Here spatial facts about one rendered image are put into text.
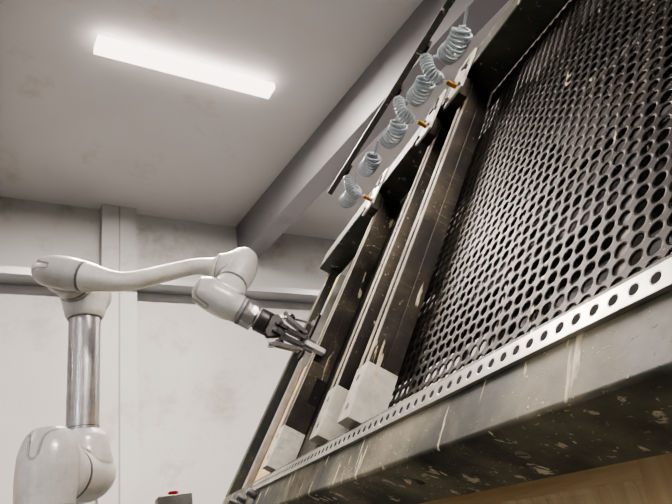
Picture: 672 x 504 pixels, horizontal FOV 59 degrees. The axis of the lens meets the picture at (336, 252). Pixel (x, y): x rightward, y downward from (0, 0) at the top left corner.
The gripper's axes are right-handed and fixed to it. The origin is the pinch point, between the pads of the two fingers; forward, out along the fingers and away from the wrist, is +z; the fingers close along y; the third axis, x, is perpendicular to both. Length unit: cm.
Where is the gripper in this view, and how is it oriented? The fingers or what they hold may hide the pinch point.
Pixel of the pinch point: (314, 348)
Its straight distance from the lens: 188.4
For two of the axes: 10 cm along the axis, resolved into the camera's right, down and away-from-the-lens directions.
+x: -3.2, 4.5, 8.3
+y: 3.5, -7.6, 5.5
